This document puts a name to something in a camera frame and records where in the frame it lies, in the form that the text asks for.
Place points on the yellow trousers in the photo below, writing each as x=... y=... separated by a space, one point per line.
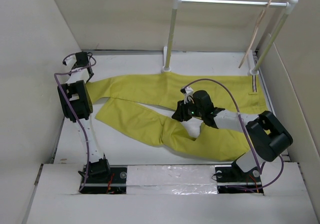
x=141 y=106

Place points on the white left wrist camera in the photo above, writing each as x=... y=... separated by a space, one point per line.
x=69 y=60

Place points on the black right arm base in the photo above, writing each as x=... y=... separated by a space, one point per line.
x=230 y=180

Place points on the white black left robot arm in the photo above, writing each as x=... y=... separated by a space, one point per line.
x=77 y=107

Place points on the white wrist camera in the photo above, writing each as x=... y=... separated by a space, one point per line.
x=69 y=60
x=187 y=92

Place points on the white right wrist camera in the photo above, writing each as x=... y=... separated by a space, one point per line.
x=187 y=92

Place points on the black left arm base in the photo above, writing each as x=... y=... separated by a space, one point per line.
x=114 y=184

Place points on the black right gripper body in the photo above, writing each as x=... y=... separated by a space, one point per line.
x=199 y=112

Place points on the beige wooden hanger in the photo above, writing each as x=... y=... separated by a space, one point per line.
x=255 y=31

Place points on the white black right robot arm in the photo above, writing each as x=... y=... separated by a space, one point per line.
x=268 y=137

